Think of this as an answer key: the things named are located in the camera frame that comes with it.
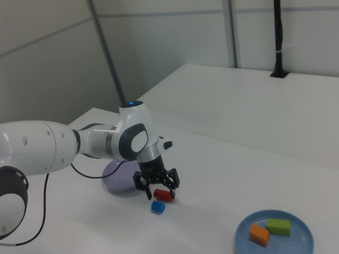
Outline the small blue block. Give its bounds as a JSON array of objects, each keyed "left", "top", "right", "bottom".
[{"left": 150, "top": 200, "right": 166, "bottom": 214}]

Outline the orange rectangular block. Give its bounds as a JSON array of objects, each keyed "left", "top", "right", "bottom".
[{"left": 249, "top": 223, "right": 271, "bottom": 248}]

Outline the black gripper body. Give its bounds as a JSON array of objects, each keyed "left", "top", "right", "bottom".
[{"left": 139, "top": 155, "right": 167, "bottom": 184}]

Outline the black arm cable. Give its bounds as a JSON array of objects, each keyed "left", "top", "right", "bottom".
[{"left": 0, "top": 123, "right": 128, "bottom": 247}]

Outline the black pole with clamp base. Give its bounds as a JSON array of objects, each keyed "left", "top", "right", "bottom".
[{"left": 270, "top": 0, "right": 289, "bottom": 79}]

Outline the blue plate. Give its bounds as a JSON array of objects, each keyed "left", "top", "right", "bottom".
[{"left": 234, "top": 209, "right": 315, "bottom": 254}]

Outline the red cylinder block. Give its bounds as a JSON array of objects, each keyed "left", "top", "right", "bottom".
[{"left": 153, "top": 188, "right": 175, "bottom": 203}]

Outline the purple plate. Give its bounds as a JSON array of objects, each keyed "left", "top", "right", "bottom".
[{"left": 102, "top": 160, "right": 149, "bottom": 198}]

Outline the green rectangular block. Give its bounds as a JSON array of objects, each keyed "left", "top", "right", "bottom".
[{"left": 266, "top": 218, "right": 291, "bottom": 237}]

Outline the grey partition post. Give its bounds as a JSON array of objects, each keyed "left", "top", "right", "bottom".
[
  {"left": 86, "top": 0, "right": 128, "bottom": 106},
  {"left": 224, "top": 0, "right": 242, "bottom": 68}
]

